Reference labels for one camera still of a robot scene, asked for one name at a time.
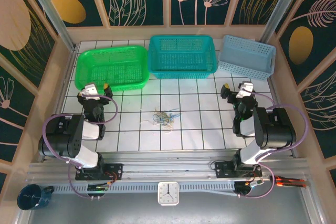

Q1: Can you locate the light blue plastic basket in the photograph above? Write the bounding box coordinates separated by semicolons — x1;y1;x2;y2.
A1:
217;34;277;82

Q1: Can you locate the thin white wire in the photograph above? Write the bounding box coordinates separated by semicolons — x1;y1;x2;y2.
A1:
140;118;174;133

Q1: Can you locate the thin yellow wire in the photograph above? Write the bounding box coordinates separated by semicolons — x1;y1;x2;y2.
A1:
153;106;174;130

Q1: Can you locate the thin blue wire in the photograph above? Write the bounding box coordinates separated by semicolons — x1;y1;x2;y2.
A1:
153;111;182;126

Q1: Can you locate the green plastic basket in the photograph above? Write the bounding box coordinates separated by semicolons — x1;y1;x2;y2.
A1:
74;45;150;93

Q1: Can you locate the teal plastic basket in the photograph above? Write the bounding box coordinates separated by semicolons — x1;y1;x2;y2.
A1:
148;35;218;80

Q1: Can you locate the small black electronics board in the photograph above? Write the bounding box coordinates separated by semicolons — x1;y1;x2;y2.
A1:
235;180;266;190
87;184;110;193

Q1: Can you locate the orange black hand tool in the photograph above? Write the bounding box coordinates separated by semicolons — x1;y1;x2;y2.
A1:
270;175;307;188

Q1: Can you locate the dark blue mug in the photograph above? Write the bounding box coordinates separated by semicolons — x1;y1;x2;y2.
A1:
17;184;55;211

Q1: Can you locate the white square clock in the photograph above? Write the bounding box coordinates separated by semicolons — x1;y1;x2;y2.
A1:
157;180;180;206

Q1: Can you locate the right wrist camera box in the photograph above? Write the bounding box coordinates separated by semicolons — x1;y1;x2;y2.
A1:
235;82;255;99

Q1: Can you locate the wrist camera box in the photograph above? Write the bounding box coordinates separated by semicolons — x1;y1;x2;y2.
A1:
80;83;100;101
235;82;255;99

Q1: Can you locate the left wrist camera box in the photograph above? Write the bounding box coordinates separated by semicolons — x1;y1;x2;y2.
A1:
80;83;100;101

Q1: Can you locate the aluminium table side rail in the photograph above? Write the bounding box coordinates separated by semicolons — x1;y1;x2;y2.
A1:
39;46;79;162
267;76;299;158

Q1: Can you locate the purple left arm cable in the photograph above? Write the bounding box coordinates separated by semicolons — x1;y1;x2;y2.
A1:
43;94;118;199

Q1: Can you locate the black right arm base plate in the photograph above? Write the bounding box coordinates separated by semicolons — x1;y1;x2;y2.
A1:
214;161;263;180

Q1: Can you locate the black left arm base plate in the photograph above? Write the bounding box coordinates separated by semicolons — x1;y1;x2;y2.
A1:
75;163;124;182

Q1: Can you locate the aluminium frame post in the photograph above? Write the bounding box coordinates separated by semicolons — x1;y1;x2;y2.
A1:
258;0;308;44
22;0;78;51

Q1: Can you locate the grey slotted cable duct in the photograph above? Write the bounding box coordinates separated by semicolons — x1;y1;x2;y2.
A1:
51;180;266;193

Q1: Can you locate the aluminium mounting rail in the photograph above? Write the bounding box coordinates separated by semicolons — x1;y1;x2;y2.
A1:
26;152;310;183

